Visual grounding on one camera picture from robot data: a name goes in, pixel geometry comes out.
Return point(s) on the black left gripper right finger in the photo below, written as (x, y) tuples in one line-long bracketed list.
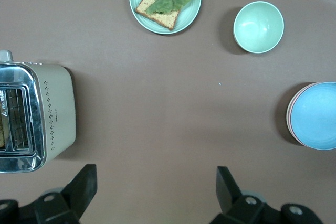
[(231, 197)]

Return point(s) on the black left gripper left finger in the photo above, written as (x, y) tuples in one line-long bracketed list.
[(78, 192)]

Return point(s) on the blue plate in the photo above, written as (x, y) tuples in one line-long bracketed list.
[(315, 116)]

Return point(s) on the green bowl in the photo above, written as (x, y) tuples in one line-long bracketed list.
[(258, 27)]

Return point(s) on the pink plate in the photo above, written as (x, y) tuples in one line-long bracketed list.
[(288, 118)]

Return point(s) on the beige chrome toaster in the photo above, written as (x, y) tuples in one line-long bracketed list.
[(60, 108)]

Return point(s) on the green plate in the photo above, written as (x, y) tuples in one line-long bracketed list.
[(189, 16)]

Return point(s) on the brown bread slice in toaster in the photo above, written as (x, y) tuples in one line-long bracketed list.
[(1, 136)]

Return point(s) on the toast slice under lettuce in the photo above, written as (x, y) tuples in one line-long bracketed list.
[(160, 19)]

